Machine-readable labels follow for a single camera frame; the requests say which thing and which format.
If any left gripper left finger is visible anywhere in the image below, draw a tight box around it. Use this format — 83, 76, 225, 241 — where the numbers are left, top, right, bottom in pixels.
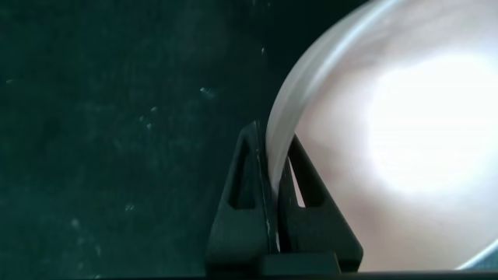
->
205, 120, 279, 273

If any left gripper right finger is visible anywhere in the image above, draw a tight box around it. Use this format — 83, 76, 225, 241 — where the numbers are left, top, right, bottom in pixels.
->
278, 134, 365, 273

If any pink bowl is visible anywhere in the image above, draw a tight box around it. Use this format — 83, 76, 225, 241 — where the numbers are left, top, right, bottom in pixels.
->
265, 0, 498, 271

